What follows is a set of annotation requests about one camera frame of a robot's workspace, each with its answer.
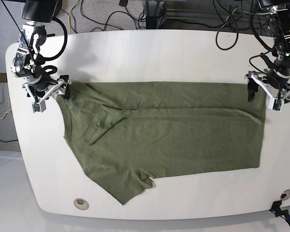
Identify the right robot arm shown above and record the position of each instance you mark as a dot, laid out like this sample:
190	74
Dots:
28	63

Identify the green T-shirt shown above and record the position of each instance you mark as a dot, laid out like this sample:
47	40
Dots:
124	135

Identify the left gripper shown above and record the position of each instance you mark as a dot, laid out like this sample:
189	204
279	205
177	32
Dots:
253	87

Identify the black cable clamp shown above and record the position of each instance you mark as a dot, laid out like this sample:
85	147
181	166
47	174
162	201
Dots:
278	212

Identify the right table grommet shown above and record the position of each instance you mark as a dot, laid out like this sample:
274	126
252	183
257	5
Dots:
285	195

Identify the table grommet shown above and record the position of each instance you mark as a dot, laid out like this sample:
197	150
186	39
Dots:
285	195
81	204

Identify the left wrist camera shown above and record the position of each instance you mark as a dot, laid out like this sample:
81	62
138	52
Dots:
276	104

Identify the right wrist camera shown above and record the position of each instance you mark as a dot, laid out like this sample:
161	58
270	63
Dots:
38	106

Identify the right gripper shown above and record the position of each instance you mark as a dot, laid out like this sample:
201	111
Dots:
41	91

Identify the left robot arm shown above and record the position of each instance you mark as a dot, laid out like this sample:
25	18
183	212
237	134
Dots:
277	57

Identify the left table grommet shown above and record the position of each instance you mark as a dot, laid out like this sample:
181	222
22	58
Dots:
81	204

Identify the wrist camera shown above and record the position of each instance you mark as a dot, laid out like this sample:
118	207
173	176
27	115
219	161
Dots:
38	106
276	104

